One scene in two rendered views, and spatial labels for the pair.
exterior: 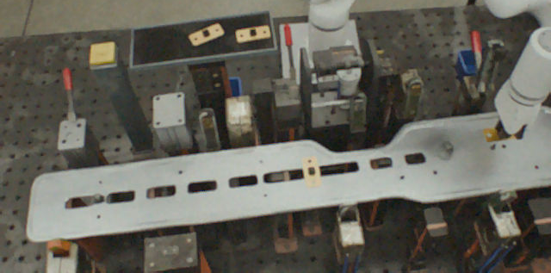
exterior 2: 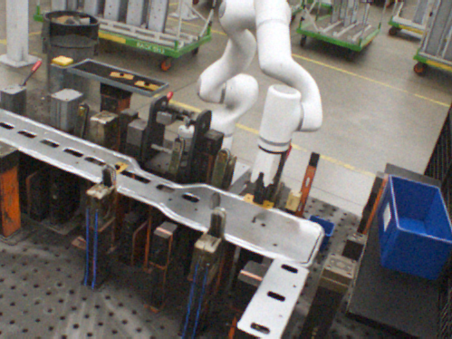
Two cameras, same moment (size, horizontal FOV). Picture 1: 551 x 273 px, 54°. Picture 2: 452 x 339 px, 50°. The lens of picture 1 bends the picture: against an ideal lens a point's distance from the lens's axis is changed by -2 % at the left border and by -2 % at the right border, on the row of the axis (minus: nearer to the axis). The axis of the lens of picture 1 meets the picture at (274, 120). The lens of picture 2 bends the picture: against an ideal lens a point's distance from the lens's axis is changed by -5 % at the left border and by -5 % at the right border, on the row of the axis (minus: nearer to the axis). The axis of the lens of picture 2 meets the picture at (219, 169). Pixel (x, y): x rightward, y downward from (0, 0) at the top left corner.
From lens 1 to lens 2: 1.08 m
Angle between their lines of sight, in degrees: 31
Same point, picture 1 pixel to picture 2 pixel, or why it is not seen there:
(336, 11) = (219, 119)
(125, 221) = not seen: outside the picture
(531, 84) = (264, 122)
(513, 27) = not seen: hidden behind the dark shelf
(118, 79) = (61, 81)
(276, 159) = (103, 155)
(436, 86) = not seen: hidden behind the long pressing
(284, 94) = (139, 123)
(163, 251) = not seen: outside the picture
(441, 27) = (318, 212)
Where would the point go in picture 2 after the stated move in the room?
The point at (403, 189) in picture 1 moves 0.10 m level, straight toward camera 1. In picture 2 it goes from (163, 204) to (133, 211)
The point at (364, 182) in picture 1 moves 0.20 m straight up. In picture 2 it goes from (142, 188) to (149, 129)
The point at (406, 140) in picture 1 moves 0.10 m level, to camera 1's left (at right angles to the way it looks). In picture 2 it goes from (196, 188) to (168, 178)
